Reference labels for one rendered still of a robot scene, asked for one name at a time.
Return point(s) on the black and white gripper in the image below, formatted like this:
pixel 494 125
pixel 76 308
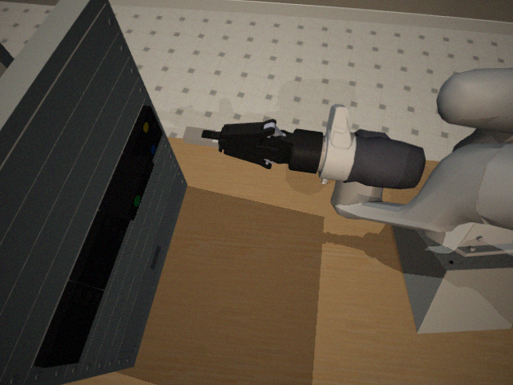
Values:
pixel 263 143

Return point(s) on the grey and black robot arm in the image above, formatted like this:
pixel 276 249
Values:
pixel 468 196

